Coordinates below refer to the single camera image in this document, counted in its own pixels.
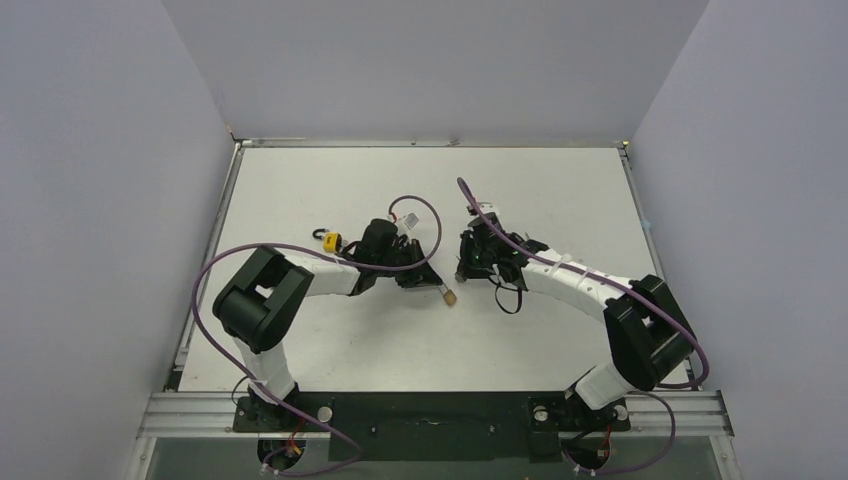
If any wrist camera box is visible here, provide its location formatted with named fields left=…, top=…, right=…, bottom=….
left=476, top=202, right=500, bottom=216
left=395, top=212, right=420, bottom=235

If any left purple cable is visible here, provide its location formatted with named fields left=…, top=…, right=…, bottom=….
left=191, top=194, right=444, bottom=465

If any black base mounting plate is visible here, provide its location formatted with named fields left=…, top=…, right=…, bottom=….
left=231, top=390, right=631, bottom=464

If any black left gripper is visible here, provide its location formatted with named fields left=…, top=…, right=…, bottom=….
left=375, top=239, right=442, bottom=289

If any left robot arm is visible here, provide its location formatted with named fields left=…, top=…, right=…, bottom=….
left=213, top=214, right=456, bottom=430

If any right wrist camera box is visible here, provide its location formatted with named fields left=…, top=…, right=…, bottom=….
left=476, top=202, right=500, bottom=216

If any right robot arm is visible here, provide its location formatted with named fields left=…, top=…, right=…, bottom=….
left=457, top=224, right=694, bottom=427

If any yellow padlock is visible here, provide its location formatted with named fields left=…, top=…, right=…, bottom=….
left=312, top=228, right=346, bottom=254

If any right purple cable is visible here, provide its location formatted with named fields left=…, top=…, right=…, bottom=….
left=456, top=176, right=711, bottom=477

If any brass padlock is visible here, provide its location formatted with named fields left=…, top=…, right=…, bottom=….
left=437, top=284, right=457, bottom=307

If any purple cable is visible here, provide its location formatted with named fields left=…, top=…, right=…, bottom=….
left=456, top=176, right=711, bottom=477
left=191, top=194, right=444, bottom=465

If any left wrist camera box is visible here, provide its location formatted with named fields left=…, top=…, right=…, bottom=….
left=395, top=212, right=420, bottom=235

